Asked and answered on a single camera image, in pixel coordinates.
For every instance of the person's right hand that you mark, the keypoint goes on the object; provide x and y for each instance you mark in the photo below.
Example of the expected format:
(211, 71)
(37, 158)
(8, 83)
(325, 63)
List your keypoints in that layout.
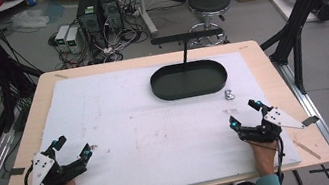
(264, 158)

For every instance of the white foam mat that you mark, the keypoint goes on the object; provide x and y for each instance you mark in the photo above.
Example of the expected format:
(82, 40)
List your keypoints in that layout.
(153, 141)

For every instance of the grey desk leg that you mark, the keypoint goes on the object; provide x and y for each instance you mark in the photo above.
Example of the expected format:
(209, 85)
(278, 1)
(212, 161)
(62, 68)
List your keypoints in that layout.
(145, 8)

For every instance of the black stand with oval tray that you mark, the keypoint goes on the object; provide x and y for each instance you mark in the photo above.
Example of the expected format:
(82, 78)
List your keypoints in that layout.
(189, 80)

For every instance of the clear plastic bag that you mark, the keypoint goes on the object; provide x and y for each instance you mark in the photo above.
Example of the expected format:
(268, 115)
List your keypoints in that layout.
(30, 18)

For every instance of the black computer tower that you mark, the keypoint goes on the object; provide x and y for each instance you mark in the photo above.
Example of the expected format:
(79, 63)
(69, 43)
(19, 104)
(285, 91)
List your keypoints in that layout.
(89, 15)
(111, 8)

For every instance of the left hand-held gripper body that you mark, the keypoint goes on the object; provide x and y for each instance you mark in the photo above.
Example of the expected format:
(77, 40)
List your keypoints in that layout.
(51, 174)

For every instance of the white power supply unit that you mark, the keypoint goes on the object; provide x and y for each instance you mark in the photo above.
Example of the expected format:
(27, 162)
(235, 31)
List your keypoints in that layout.
(74, 40)
(62, 38)

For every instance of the thin wooden stick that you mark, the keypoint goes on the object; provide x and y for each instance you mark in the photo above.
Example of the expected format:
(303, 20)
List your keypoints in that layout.
(307, 149)

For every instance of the small silver metal piece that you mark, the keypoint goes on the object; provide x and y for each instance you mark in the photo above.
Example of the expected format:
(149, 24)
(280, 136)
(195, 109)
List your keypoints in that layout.
(229, 94)

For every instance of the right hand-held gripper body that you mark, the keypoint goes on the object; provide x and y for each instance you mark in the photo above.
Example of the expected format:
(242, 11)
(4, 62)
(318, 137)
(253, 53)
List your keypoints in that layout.
(262, 132)

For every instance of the black tape piece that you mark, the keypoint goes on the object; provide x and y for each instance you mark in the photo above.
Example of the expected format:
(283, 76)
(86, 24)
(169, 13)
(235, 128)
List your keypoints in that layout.
(310, 120)
(17, 171)

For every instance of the black round stool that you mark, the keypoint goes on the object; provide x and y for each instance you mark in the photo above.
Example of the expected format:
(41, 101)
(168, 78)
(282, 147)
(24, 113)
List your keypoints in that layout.
(208, 3)

